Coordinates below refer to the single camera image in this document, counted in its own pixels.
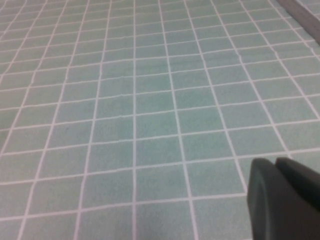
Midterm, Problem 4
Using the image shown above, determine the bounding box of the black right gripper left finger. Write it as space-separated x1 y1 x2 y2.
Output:
246 157 320 240

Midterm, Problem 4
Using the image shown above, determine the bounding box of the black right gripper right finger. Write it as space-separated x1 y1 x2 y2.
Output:
274 156 320 201

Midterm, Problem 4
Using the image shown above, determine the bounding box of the green white checkered tablecloth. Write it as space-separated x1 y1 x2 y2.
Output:
0 0 320 240

